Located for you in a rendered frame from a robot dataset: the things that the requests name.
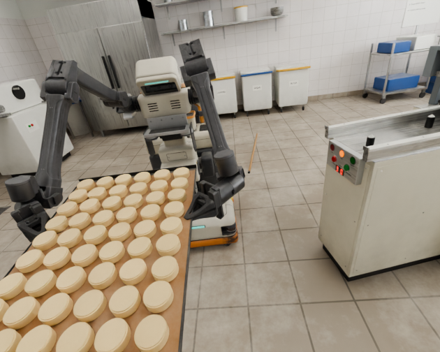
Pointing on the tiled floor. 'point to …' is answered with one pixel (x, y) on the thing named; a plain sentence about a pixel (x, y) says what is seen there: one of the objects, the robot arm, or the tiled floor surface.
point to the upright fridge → (107, 50)
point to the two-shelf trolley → (405, 70)
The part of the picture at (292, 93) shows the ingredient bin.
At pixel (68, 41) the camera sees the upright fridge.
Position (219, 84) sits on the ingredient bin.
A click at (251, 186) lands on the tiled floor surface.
